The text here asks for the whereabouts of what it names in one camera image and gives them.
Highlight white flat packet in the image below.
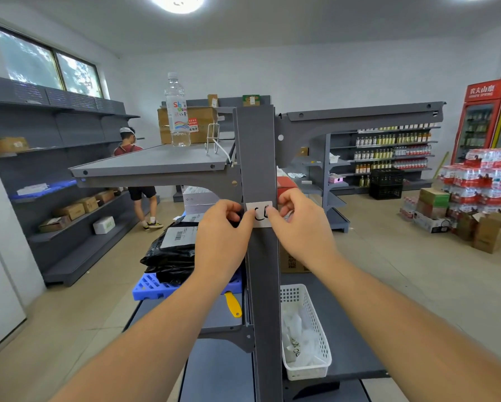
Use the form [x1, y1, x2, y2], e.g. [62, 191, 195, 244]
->
[16, 183, 49, 197]

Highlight yellow plastic scraper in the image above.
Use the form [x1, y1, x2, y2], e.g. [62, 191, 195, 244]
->
[224, 291, 243, 319]

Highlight white label CE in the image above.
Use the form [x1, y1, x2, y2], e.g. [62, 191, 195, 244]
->
[245, 200, 275, 228]

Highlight pile of white paper scraps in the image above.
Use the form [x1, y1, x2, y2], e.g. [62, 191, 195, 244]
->
[282, 305, 320, 367]

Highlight clear plastic water bottle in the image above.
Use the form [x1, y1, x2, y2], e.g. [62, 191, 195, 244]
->
[164, 72, 191, 148]

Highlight dark framed window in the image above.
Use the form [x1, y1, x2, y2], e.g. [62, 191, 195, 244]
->
[0, 22, 105, 99]

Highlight metal wire holder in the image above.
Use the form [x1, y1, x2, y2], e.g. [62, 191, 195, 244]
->
[205, 122, 222, 155]

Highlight round ceiling lamp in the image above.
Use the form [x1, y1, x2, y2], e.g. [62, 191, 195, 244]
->
[152, 0, 205, 15]

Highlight white cardboard carton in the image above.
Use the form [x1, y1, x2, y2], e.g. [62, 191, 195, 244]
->
[182, 186, 220, 216]

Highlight red drinks fridge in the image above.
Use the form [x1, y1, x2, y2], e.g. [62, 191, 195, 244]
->
[450, 78, 501, 165]

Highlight person's left forearm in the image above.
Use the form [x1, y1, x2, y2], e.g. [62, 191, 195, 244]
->
[49, 267, 243, 402]

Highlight small white box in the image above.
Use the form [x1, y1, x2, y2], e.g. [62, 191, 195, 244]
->
[92, 216, 116, 236]

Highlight white printed carton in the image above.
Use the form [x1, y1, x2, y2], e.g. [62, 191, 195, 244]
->
[412, 209, 452, 234]

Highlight printed brown cardboard box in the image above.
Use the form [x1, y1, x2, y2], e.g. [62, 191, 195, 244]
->
[278, 246, 312, 274]

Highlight open brown cardboard box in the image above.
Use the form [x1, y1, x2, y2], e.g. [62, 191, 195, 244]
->
[472, 213, 501, 254]

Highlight white plastic mesh basket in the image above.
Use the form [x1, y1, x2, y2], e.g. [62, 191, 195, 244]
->
[280, 283, 333, 381]

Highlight grey metal gondola shelf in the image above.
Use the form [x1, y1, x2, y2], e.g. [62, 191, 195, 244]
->
[69, 100, 447, 402]

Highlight large brown cardboard box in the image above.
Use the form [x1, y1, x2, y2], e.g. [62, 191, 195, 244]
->
[157, 106, 219, 145]

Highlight black plastic parcel bags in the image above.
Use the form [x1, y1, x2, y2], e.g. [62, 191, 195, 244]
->
[140, 217, 243, 286]

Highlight black plastic crate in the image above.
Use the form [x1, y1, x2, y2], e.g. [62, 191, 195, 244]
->
[369, 167, 405, 200]

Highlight person's right forearm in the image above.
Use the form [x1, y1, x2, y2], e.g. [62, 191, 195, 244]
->
[313, 253, 501, 402]

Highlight small shrink-wrapped bottle pack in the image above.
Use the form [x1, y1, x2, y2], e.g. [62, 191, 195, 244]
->
[399, 196, 419, 221]

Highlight person's left hand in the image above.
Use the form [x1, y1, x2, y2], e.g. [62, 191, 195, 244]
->
[194, 199, 256, 289]

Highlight grey wall shelving unit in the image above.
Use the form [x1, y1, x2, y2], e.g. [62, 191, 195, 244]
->
[0, 73, 161, 288]

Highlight red box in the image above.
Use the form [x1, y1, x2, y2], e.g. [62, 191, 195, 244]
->
[277, 176, 298, 202]

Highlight person's right hand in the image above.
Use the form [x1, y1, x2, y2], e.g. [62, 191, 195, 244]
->
[263, 188, 342, 275]

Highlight rows of small bottles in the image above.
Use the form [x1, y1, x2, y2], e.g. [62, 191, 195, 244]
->
[354, 123, 438, 188]

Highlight stack of water bottle packs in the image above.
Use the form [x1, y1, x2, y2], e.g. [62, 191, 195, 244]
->
[438, 148, 501, 216]

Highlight flat open cardboard box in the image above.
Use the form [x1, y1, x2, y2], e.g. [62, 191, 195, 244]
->
[38, 216, 72, 234]

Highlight grey shelving with bottles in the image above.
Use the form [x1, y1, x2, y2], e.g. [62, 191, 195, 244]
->
[325, 125, 442, 192]

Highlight green cardboard box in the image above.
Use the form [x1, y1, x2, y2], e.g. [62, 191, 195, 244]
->
[417, 188, 451, 208]

